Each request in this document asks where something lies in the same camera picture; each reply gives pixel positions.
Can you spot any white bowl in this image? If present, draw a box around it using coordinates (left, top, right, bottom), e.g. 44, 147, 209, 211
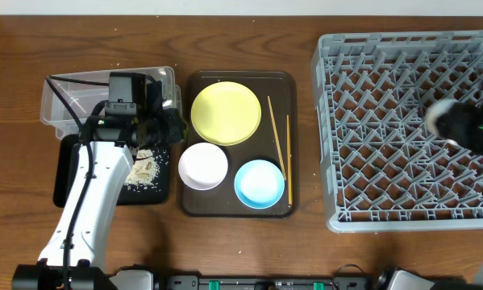
178, 143, 228, 191

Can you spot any pile of rice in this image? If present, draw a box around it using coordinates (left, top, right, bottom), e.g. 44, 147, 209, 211
124, 148, 169, 189

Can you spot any light blue bowl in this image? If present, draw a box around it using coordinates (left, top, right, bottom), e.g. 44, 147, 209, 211
234, 159, 285, 209

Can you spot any white cup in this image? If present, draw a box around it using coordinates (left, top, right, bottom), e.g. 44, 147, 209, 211
424, 99, 456, 139

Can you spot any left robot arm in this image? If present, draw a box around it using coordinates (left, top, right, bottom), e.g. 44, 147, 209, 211
11, 72, 187, 289

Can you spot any black waste tray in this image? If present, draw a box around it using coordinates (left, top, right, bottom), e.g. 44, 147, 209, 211
53, 135, 170, 208

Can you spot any grey dishwasher rack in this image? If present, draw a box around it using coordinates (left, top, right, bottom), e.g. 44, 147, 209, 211
311, 31, 483, 233

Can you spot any yellow plate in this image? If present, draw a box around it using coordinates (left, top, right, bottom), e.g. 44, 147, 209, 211
190, 81, 262, 146

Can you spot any clear plastic bin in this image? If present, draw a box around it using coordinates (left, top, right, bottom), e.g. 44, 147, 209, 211
40, 66, 182, 139

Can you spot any dark brown tray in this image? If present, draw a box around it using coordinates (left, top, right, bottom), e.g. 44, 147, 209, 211
178, 70, 299, 218

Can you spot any right wooden chopstick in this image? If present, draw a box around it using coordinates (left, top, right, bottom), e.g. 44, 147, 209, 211
286, 115, 293, 207

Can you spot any wooden chopstick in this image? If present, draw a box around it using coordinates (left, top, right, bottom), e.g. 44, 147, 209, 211
286, 115, 293, 207
267, 95, 287, 181

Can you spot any left wooden chopstick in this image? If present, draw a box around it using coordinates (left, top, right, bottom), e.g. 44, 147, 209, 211
267, 95, 287, 181

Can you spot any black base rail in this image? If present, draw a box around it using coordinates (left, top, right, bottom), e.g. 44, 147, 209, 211
107, 263, 468, 290

